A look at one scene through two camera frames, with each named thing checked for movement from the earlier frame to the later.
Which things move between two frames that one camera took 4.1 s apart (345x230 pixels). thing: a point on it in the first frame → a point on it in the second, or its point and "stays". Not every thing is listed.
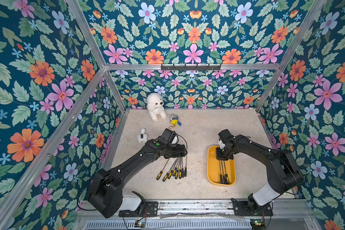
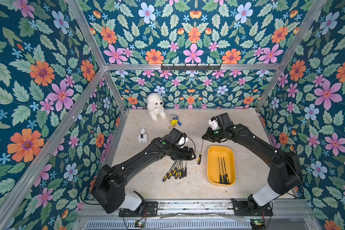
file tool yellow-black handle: [226, 177] stays
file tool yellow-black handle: [161, 171] → [200, 156]
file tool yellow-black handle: [185, 168] stays
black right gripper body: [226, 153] → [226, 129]
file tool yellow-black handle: [221, 175] stays
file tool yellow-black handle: [223, 175] stays
